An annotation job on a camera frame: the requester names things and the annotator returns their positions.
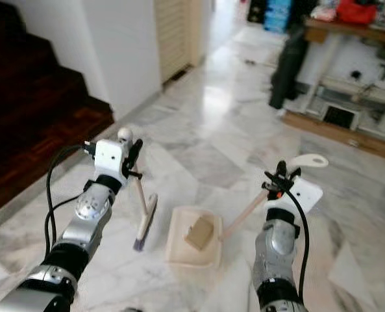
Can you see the pink bundle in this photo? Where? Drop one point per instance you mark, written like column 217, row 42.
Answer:
column 324, row 13

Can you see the black square box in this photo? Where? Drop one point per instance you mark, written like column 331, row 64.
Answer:
column 339, row 117

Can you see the dark wooden staircase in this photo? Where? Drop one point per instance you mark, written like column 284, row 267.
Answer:
column 36, row 110

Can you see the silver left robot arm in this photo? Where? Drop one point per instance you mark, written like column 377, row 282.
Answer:
column 85, row 224

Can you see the blue box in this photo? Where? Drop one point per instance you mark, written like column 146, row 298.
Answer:
column 278, row 14

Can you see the red bag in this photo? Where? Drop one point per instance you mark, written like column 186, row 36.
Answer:
column 356, row 12

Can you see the brown cardboard piece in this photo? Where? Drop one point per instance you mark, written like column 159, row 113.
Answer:
column 200, row 233

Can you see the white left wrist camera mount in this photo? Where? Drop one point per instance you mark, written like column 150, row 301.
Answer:
column 109, row 158

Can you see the beige louvred door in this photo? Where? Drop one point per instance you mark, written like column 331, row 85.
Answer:
column 173, row 32

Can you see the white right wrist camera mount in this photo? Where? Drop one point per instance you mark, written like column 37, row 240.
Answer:
column 306, row 190

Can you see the brown wooden floor board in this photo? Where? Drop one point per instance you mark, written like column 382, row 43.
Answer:
column 341, row 136

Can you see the wooden table with white legs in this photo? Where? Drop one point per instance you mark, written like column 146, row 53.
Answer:
column 354, row 31

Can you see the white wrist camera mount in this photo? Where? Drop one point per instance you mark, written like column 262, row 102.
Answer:
column 109, row 158
column 306, row 190

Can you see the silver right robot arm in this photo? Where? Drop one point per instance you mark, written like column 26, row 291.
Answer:
column 276, row 250

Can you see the beige hand brush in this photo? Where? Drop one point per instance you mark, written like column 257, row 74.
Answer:
column 145, row 221

